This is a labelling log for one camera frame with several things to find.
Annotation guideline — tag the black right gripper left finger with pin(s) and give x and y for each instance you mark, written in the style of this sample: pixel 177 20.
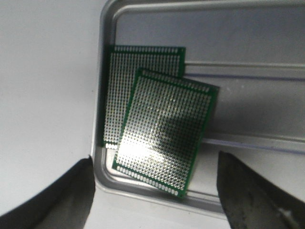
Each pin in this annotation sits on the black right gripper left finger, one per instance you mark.
pixel 65 204

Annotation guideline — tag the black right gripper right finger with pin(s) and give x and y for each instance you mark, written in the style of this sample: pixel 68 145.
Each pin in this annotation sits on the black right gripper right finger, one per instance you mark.
pixel 250 201

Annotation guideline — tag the green perforated circuit board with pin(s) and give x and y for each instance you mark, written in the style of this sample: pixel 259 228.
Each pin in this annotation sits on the green perforated circuit board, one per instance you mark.
pixel 125 60
pixel 162 130

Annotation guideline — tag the silver metal tray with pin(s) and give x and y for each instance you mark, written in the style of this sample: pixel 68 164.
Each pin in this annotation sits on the silver metal tray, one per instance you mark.
pixel 254 50

